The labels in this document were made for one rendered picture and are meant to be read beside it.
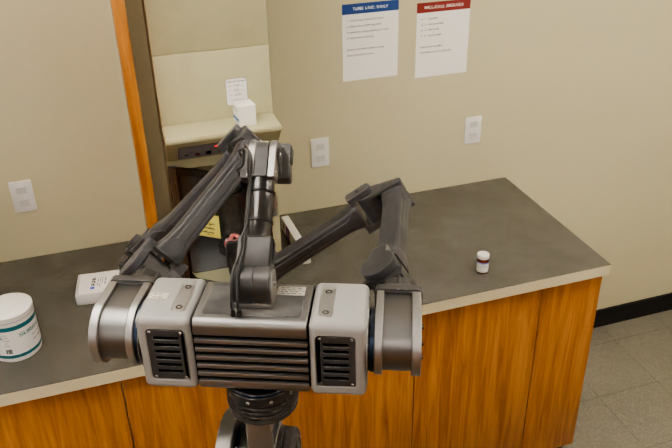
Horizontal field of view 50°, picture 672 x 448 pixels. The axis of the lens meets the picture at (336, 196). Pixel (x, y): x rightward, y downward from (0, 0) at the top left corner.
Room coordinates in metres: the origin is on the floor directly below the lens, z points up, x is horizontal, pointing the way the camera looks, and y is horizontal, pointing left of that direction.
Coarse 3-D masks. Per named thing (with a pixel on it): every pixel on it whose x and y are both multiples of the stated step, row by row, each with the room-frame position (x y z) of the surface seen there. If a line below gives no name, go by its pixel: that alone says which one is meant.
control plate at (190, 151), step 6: (204, 144) 1.84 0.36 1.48; (210, 144) 1.85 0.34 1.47; (216, 144) 1.86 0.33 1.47; (180, 150) 1.83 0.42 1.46; (186, 150) 1.84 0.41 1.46; (192, 150) 1.85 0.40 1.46; (198, 150) 1.86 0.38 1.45; (204, 150) 1.87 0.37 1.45; (216, 150) 1.89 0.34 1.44; (180, 156) 1.86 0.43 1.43; (186, 156) 1.87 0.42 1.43; (192, 156) 1.88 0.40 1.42; (198, 156) 1.89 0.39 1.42
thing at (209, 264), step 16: (192, 176) 1.87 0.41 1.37; (240, 192) 1.82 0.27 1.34; (224, 208) 1.84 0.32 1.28; (240, 208) 1.82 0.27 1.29; (224, 224) 1.84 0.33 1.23; (240, 224) 1.82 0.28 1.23; (208, 240) 1.86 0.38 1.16; (224, 240) 1.84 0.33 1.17; (192, 256) 1.88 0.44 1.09; (208, 256) 1.86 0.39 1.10; (224, 256) 1.84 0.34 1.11; (192, 272) 1.88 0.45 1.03; (208, 272) 1.86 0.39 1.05; (224, 272) 1.84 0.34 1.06
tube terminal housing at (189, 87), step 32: (160, 64) 1.91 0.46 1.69; (192, 64) 1.93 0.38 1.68; (224, 64) 1.96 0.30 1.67; (256, 64) 1.98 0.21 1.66; (160, 96) 1.90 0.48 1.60; (192, 96) 1.93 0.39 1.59; (224, 96) 1.95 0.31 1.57; (256, 96) 1.98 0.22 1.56; (160, 128) 1.96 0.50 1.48; (192, 160) 1.92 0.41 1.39
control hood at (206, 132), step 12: (216, 120) 1.94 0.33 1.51; (228, 120) 1.93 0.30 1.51; (264, 120) 1.93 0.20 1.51; (276, 120) 1.93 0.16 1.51; (168, 132) 1.85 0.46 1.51; (180, 132) 1.85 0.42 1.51; (192, 132) 1.85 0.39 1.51; (204, 132) 1.85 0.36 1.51; (216, 132) 1.85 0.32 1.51; (264, 132) 1.87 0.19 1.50; (276, 132) 1.89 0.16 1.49; (168, 144) 1.79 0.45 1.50; (180, 144) 1.81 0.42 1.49; (192, 144) 1.82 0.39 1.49; (168, 156) 1.85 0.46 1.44; (204, 156) 1.90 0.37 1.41
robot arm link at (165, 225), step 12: (228, 132) 1.57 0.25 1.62; (228, 144) 1.56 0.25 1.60; (228, 156) 1.53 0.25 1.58; (216, 168) 1.54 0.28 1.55; (204, 180) 1.54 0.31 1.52; (192, 192) 1.53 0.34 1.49; (180, 204) 1.53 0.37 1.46; (168, 216) 1.54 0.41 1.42; (180, 216) 1.52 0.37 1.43; (156, 228) 1.53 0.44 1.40; (168, 228) 1.52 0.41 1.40; (144, 240) 1.52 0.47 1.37; (156, 240) 1.52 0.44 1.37; (132, 252) 1.52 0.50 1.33; (156, 252) 1.53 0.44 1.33
